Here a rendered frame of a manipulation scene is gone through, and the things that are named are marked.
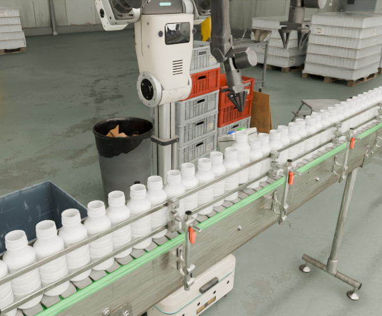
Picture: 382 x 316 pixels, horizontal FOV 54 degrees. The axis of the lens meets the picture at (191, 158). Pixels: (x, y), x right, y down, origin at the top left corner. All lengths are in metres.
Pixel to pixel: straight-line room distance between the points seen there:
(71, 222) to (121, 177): 2.00
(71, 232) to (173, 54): 1.02
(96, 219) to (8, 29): 9.70
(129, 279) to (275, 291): 1.51
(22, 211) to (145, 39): 0.83
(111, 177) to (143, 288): 1.90
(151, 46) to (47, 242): 1.02
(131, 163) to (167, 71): 1.25
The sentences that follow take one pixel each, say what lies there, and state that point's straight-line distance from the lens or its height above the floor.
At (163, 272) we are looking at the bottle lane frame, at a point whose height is 0.92.
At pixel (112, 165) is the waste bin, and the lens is 2.80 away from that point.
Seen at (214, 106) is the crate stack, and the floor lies 0.50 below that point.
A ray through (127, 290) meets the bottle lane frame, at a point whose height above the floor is 0.93.
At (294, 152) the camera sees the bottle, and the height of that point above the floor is 1.07.
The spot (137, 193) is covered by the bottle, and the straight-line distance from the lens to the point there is 0.91.
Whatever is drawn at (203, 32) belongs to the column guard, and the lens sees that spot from 11.23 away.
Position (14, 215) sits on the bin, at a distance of 1.48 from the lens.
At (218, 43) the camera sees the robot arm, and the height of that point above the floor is 1.43.
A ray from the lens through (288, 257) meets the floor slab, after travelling 2.65.
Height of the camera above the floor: 1.61
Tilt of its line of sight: 25 degrees down
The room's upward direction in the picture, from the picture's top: 1 degrees clockwise
